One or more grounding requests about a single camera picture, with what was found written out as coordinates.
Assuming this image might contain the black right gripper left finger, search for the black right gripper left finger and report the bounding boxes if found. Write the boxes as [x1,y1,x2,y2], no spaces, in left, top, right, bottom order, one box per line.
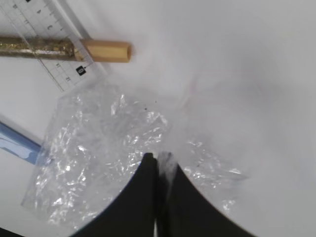
[72,153,157,237]

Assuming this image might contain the gold glitter pen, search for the gold glitter pen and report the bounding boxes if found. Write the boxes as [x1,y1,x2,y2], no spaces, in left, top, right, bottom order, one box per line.
[0,37,132,63]

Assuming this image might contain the clear plastic sheet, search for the clear plastic sheet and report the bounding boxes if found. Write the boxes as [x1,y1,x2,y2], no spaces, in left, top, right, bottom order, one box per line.
[22,83,246,230]

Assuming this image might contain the clear plastic ruler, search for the clear plastic ruler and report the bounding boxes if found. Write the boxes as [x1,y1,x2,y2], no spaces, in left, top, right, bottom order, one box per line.
[0,0,106,91]

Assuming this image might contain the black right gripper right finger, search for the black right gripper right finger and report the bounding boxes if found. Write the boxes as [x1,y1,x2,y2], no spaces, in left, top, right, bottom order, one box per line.
[156,152,252,237]

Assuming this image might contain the blue scissors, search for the blue scissors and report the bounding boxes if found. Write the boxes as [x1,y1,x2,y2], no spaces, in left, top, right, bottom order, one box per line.
[0,122,40,164]

